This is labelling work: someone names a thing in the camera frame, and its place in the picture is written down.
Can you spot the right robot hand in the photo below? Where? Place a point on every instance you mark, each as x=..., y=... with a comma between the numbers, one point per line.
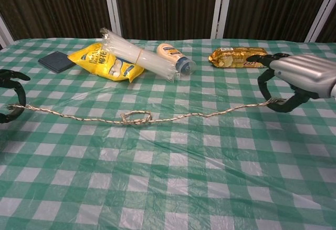
x=299, y=76

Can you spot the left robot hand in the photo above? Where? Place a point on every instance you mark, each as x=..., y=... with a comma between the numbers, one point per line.
x=13, y=96

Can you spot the dark blue square pad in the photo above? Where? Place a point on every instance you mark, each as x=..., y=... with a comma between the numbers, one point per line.
x=56, y=62

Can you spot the gold cookie package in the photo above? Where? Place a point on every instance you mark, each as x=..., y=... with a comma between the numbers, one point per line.
x=236, y=56

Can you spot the yellow snack bag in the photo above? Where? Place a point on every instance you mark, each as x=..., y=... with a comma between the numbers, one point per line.
x=105, y=63

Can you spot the mayonnaise squeeze bottle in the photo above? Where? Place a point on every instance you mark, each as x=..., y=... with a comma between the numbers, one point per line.
x=174, y=56

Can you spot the clear plastic cup stack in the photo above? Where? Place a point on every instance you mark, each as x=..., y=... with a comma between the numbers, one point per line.
x=139, y=55

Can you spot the green checkered tablecloth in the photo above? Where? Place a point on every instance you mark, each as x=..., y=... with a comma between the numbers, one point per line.
x=168, y=140

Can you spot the white partition frame post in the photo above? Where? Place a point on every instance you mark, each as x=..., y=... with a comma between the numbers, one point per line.
x=4, y=35
x=321, y=10
x=113, y=4
x=219, y=8

